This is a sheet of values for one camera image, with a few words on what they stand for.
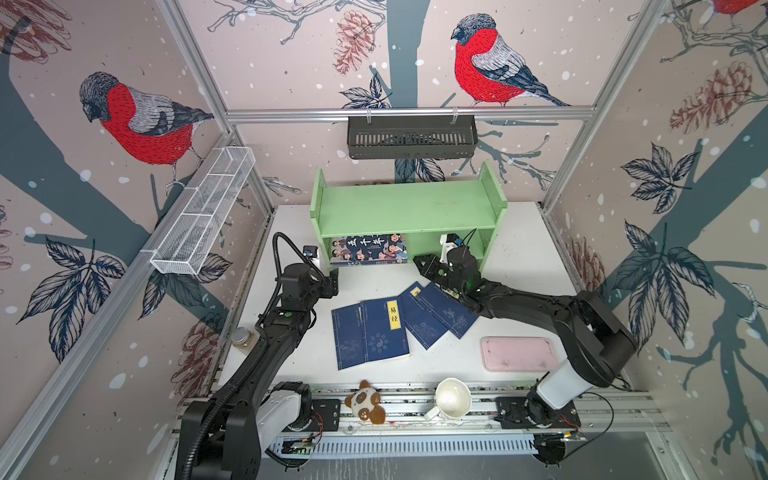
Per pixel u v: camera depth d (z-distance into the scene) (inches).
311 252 29.0
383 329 33.7
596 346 17.7
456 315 35.2
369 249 35.3
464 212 32.1
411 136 41.1
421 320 35.6
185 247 27.7
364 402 28.7
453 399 29.8
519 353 32.4
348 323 35.5
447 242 32.0
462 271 26.9
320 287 30.2
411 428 28.6
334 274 30.7
